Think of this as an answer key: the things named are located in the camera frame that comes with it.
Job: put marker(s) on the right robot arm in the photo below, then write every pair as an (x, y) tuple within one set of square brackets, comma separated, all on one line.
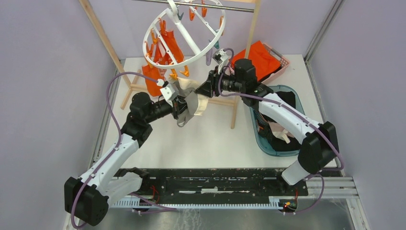
[(318, 142)]

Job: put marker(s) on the metal hanging rod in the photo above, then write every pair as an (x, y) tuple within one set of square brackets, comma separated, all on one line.
[(180, 3)]

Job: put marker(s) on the wooden rack frame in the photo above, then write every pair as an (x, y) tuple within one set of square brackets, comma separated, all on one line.
[(132, 86)]

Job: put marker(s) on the white round clip hanger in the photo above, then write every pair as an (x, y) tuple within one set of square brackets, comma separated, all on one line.
[(173, 13)]

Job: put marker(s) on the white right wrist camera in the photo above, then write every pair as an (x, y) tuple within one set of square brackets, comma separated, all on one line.
[(221, 58)]

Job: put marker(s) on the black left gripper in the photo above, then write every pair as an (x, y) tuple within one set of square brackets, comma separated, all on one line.
[(179, 105)]

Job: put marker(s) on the beige grey underwear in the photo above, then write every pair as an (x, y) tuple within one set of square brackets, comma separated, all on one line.
[(197, 104)]

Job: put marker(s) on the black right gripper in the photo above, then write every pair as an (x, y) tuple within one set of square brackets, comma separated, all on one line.
[(206, 89)]

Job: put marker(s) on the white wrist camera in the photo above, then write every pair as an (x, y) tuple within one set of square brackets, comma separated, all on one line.
[(221, 58), (168, 90)]

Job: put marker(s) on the purple clothespin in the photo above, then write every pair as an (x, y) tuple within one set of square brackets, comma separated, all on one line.
[(208, 57)]

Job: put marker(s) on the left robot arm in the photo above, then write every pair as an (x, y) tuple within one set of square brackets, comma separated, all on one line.
[(89, 197)]

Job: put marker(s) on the pink garment in basin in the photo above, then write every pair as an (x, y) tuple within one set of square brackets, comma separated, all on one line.
[(280, 132)]

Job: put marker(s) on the teal plastic basin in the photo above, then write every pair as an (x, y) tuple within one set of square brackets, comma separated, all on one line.
[(290, 96)]

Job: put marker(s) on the orange underwear on hanger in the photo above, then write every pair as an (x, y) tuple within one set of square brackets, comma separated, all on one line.
[(160, 56)]

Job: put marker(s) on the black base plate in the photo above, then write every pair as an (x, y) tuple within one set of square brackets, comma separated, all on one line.
[(228, 186)]

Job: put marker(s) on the yellow clothespin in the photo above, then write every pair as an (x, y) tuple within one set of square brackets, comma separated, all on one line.
[(185, 72), (173, 75)]

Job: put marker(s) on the dark clothes in basin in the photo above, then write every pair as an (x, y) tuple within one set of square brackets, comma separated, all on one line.
[(263, 122)]

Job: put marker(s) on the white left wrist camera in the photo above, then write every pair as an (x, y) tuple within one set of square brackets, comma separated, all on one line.
[(168, 90)]

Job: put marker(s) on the pink laundry basket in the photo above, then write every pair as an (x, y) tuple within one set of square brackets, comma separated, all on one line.
[(283, 60)]

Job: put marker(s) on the orange cloth in basket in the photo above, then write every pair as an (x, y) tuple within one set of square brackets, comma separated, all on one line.
[(265, 63)]

